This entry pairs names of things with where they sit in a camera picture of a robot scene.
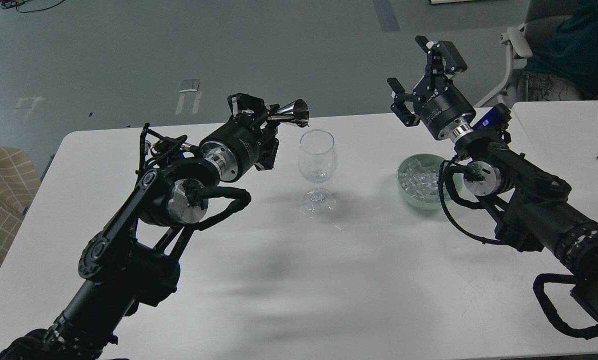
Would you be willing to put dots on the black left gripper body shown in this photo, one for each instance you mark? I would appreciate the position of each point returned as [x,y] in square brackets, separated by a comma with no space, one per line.
[233,149]

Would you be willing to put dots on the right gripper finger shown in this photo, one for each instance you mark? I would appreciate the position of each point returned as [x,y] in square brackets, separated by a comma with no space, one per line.
[443,61]
[407,106]

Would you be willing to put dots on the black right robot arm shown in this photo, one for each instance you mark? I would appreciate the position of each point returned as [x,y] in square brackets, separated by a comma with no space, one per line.
[529,206]

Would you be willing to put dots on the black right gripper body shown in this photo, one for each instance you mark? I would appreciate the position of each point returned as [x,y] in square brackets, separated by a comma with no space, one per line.
[437,106]

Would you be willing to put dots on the clear wine glass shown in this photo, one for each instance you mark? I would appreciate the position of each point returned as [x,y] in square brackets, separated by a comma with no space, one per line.
[317,161]

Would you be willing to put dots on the person in teal sweater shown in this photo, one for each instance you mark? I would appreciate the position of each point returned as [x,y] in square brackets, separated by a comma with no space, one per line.
[565,66]

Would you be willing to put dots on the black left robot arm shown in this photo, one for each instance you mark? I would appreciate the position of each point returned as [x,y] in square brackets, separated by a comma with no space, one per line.
[181,188]

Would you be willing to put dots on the steel double jigger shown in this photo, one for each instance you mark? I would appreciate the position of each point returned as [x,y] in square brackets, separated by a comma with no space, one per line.
[295,113]

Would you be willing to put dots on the white office chair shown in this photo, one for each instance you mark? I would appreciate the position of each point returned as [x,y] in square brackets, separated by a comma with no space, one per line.
[542,17]

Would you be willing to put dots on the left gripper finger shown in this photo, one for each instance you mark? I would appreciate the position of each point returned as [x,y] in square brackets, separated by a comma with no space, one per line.
[268,146]
[249,111]

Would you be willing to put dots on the green bowl of ice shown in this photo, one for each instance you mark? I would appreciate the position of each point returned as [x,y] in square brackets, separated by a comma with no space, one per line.
[417,178]

